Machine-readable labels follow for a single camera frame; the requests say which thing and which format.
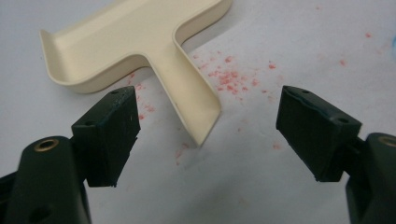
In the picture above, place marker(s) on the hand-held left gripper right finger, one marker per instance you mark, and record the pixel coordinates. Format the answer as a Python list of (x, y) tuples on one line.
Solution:
[(317, 133)]

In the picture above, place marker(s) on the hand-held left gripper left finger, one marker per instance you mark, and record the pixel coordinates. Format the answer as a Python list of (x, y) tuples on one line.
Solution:
[(106, 137)]

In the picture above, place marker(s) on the cream plastic dustpan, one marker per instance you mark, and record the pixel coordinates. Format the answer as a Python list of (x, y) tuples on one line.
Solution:
[(124, 40)]

